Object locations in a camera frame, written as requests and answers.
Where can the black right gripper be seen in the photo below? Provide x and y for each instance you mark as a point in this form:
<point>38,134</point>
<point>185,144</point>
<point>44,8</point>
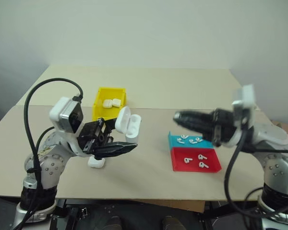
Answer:
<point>224,129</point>

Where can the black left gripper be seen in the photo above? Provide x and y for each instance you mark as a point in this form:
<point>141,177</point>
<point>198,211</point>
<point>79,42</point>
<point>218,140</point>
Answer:
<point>93,136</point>

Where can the white earbud case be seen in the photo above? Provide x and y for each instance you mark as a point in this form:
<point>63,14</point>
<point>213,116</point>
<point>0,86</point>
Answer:
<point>133,129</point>
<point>108,103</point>
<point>116,102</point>
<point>96,163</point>

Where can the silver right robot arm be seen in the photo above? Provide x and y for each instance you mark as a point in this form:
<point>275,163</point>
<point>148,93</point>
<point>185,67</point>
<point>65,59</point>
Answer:
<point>276,165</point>

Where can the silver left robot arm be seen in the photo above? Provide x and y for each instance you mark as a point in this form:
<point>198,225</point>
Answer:
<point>50,167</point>

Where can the closed white earbud case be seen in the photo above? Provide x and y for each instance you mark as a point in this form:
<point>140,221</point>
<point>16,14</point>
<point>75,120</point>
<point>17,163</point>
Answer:
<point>96,163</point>
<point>116,102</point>
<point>108,103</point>

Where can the yellow plastic bin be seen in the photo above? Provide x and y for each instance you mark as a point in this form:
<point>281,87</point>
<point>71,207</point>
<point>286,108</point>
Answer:
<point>98,107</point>

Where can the white earbud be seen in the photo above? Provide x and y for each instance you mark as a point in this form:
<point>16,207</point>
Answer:
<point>187,160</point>
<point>192,141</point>
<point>201,157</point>
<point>183,137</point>
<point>181,141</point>
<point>202,165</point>
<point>197,139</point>

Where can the blue plastic tray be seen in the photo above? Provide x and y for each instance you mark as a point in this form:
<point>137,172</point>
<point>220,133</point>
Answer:
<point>204,143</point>

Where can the red plastic tray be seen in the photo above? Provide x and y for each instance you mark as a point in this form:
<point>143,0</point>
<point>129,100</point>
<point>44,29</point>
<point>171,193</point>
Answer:
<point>194,167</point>

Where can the dark rounded shape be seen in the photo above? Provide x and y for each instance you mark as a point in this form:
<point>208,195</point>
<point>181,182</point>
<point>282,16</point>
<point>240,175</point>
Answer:
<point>172,223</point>
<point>113,223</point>

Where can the brown cardboard box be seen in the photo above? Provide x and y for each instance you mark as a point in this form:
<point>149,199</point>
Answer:
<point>286,130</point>

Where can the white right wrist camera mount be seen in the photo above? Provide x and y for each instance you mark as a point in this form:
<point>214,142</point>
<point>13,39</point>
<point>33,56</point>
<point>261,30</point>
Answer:
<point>247,95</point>

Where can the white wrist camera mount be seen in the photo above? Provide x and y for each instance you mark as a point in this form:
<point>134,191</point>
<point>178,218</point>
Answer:
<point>60,110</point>
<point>247,95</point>

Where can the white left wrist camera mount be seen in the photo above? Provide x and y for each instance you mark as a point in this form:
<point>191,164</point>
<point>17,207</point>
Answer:
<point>60,110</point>

